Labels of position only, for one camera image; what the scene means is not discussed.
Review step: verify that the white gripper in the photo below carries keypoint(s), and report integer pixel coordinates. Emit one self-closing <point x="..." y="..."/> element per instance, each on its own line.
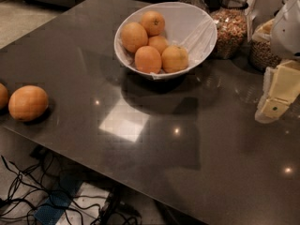
<point x="287" y="32"/>

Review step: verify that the white bowl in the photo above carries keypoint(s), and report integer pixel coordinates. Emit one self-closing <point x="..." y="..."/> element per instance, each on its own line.
<point x="185" y="25"/>

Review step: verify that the middle small orange in bowl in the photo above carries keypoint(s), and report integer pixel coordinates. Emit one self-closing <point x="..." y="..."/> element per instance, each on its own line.
<point x="158" y="42"/>

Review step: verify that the glass jar of dark cereal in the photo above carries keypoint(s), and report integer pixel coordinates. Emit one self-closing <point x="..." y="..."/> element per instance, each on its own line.
<point x="260" y="55"/>

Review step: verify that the white paper tag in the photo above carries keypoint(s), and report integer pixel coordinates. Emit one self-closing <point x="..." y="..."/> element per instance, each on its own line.
<point x="250" y="17"/>

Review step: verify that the large orange on table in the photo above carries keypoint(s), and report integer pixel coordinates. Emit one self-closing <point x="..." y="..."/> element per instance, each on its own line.
<point x="28" y="103"/>

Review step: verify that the blue mat on floor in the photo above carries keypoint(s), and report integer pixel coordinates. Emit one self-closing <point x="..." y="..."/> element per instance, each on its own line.
<point x="58" y="201"/>

